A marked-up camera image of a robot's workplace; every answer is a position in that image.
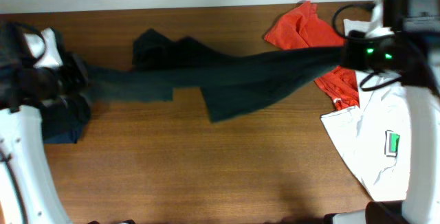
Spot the dark green polo shirt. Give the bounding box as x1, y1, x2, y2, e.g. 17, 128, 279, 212
87, 29, 342, 122

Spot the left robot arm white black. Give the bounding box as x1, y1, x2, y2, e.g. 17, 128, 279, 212
1, 21, 90, 223

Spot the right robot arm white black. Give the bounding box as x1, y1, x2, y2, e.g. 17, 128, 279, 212
321, 0, 439, 223

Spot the black folded clothes pile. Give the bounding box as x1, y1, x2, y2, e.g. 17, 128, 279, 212
39, 95, 91, 144

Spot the orange red shirt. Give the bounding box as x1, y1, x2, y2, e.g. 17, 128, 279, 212
264, 1, 360, 110

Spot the white shirt green logo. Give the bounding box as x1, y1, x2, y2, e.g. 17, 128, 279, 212
320, 18, 413, 203

